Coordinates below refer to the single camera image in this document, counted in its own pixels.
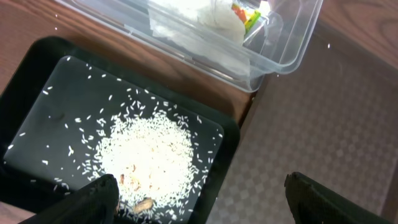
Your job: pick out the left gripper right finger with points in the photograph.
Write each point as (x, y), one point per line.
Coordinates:
(313, 203)

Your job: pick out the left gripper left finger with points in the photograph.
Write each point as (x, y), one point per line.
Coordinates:
(93, 203)

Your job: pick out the rice food scraps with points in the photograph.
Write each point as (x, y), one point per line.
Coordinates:
(146, 155)

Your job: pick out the yellow green snack wrapper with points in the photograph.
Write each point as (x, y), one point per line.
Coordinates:
(249, 18)

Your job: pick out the white tissue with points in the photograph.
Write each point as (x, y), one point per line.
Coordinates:
(205, 28)

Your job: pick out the clear plastic waste bin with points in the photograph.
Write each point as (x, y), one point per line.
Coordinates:
(276, 43)

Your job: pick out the brown serving tray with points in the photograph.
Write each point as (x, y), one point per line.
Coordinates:
(334, 120)

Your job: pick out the black plastic tray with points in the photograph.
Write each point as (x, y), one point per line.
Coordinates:
(35, 195)

